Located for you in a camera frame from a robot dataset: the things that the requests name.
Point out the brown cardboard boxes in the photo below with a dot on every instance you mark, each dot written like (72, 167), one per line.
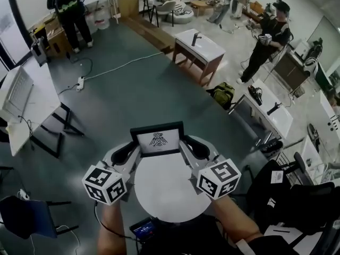
(54, 38)

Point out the person's black shirt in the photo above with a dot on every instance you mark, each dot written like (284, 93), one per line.
(191, 238)

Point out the black office chair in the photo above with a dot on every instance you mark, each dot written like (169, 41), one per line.
(292, 203)

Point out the silver laptop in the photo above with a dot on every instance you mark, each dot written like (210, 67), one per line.
(17, 89)

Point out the person's right forearm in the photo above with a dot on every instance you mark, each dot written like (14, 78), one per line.
(236, 216)

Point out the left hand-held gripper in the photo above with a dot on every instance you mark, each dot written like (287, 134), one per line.
(103, 185)

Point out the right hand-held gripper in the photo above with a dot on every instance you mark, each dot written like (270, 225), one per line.
(220, 179)

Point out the grey box device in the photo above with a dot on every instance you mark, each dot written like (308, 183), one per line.
(40, 49)

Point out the wooden counter cabinet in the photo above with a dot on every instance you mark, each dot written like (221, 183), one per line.
(292, 68)

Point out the black faucet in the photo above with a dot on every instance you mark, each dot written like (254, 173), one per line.
(196, 38)
(274, 108)

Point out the white paper card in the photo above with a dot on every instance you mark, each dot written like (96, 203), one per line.
(278, 176)

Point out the white desk with black legs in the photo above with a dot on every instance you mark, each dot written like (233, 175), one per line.
(40, 100)

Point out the wooden sink cabinet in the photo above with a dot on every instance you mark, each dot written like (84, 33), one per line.
(199, 46)

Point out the beige chair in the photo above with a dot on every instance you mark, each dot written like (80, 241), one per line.
(164, 8)

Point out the black bag with white print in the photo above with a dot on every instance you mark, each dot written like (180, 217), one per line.
(271, 147)

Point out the black handheld device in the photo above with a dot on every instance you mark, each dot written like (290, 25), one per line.
(255, 94)

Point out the round white table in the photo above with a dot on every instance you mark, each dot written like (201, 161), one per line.
(170, 187)

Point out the blue chair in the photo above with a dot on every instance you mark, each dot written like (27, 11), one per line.
(26, 216)

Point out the person's left forearm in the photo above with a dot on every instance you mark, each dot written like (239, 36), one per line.
(111, 230)

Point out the black framed picture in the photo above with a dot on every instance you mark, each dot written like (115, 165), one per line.
(144, 142)

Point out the white metal sink table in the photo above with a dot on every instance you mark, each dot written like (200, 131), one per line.
(273, 108)

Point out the long wooden board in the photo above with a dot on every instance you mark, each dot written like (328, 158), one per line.
(148, 33)

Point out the blue screen phone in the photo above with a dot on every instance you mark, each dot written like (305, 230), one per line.
(143, 228)

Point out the small white adapter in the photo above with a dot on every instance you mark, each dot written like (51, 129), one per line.
(24, 194)

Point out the white power strip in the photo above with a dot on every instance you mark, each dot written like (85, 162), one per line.
(80, 83)

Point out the green backpack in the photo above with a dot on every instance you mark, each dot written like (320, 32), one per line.
(223, 94)

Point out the grey round ottoman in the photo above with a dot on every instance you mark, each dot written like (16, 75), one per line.
(182, 16)

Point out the round wooden table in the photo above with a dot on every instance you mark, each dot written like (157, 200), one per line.
(202, 7)

